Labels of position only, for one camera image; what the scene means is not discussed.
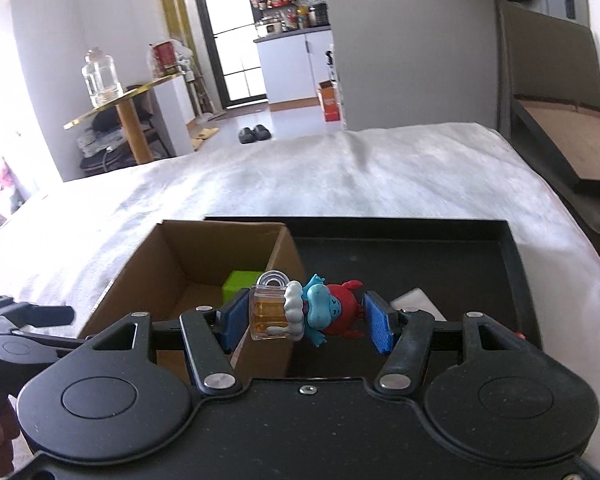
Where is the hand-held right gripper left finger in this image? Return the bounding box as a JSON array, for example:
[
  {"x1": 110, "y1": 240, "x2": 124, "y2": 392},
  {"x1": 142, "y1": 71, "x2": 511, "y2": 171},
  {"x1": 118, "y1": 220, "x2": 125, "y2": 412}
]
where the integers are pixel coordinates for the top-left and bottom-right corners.
[{"x1": 87, "y1": 290, "x2": 254, "y2": 397}]

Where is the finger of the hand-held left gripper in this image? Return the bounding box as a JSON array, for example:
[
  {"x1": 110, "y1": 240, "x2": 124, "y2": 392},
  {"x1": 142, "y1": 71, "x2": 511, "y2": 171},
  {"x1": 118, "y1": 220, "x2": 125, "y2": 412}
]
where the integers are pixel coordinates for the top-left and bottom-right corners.
[
  {"x1": 0, "y1": 296, "x2": 76, "y2": 332},
  {"x1": 27, "y1": 336, "x2": 89, "y2": 362}
]

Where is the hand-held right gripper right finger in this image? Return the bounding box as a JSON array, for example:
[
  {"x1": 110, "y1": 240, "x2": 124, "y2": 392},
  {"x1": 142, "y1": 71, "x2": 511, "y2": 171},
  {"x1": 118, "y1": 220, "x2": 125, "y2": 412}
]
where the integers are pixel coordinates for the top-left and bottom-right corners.
[{"x1": 361, "y1": 291, "x2": 528, "y2": 397}]

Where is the white charger plug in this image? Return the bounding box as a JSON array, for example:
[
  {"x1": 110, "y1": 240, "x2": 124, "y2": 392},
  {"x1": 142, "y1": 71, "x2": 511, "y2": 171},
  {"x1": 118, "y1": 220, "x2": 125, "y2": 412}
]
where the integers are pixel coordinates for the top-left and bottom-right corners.
[{"x1": 390, "y1": 287, "x2": 448, "y2": 322}]

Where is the blue and red toy figure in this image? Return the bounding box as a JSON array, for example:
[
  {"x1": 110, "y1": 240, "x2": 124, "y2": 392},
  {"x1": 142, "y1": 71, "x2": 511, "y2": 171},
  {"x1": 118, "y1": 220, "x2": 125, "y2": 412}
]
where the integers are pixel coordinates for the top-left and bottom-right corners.
[{"x1": 249, "y1": 270, "x2": 368, "y2": 349}]

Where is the brown cardboard box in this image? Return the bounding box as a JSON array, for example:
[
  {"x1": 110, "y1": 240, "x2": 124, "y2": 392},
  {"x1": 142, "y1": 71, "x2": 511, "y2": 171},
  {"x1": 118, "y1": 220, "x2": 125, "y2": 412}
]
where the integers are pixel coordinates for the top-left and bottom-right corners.
[{"x1": 80, "y1": 219, "x2": 308, "y2": 386}]

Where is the black tray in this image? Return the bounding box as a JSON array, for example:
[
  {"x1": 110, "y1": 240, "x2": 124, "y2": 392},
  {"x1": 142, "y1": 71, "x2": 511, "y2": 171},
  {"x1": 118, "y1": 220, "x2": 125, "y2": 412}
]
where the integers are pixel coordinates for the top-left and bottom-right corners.
[{"x1": 202, "y1": 216, "x2": 546, "y2": 378}]

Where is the green cube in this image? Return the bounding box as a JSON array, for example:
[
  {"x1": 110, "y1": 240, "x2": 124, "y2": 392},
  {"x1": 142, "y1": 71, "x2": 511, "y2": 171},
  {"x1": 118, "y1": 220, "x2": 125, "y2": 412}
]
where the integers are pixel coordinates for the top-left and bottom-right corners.
[{"x1": 221, "y1": 270, "x2": 263, "y2": 304}]

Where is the white blanket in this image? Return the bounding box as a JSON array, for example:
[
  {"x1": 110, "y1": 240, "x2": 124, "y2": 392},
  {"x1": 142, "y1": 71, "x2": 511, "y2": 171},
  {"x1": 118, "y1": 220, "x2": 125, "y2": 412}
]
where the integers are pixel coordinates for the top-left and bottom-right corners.
[{"x1": 0, "y1": 121, "x2": 600, "y2": 401}]

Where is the grey folded cloth stack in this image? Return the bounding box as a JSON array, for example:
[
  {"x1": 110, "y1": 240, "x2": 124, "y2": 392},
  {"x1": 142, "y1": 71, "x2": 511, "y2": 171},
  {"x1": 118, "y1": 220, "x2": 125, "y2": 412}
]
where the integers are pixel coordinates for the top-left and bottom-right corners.
[{"x1": 77, "y1": 127, "x2": 131, "y2": 157}]

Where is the round gold table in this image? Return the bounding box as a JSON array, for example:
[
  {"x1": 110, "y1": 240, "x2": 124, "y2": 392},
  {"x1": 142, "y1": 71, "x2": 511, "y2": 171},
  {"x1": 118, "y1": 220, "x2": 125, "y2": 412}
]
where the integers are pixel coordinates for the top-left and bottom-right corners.
[{"x1": 63, "y1": 72, "x2": 187, "y2": 166}]

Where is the orange cardboard box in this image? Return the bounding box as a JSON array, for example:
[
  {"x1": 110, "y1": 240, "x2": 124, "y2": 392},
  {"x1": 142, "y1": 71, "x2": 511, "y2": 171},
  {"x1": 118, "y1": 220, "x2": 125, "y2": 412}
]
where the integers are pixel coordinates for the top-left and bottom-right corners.
[{"x1": 317, "y1": 81, "x2": 342, "y2": 122}]

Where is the clear glass jar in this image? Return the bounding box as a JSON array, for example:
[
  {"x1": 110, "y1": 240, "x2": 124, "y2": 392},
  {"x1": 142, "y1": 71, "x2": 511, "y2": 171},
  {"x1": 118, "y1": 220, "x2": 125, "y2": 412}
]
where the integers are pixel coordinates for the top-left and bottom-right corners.
[{"x1": 82, "y1": 47, "x2": 125, "y2": 108}]

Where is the white kitchen cabinet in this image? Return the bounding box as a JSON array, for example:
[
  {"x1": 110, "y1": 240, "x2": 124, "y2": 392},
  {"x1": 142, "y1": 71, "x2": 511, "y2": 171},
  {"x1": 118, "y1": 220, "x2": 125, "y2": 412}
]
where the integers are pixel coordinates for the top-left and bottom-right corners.
[{"x1": 253, "y1": 29, "x2": 334, "y2": 102}]

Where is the black framed glass door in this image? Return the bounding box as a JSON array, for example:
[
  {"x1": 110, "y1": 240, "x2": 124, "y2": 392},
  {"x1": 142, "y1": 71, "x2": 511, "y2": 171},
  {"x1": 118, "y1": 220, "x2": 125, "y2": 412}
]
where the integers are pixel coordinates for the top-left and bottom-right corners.
[{"x1": 189, "y1": 0, "x2": 269, "y2": 109}]

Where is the black framed brown board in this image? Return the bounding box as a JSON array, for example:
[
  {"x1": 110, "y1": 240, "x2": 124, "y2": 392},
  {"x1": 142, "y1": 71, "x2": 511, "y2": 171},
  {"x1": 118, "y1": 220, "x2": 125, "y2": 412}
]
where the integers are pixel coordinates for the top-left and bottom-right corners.
[{"x1": 510, "y1": 94, "x2": 600, "y2": 241}]

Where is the red canister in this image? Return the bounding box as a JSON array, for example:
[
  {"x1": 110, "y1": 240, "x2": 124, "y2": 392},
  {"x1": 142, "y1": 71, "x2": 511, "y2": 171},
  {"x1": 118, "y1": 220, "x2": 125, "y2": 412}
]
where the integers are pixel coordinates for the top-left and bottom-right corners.
[{"x1": 150, "y1": 40, "x2": 178, "y2": 77}]

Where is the brown padded headboard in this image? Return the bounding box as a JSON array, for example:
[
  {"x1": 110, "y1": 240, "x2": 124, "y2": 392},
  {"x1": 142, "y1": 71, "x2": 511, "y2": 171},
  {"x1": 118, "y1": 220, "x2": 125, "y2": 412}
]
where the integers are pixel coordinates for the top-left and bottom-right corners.
[{"x1": 500, "y1": 5, "x2": 600, "y2": 111}]

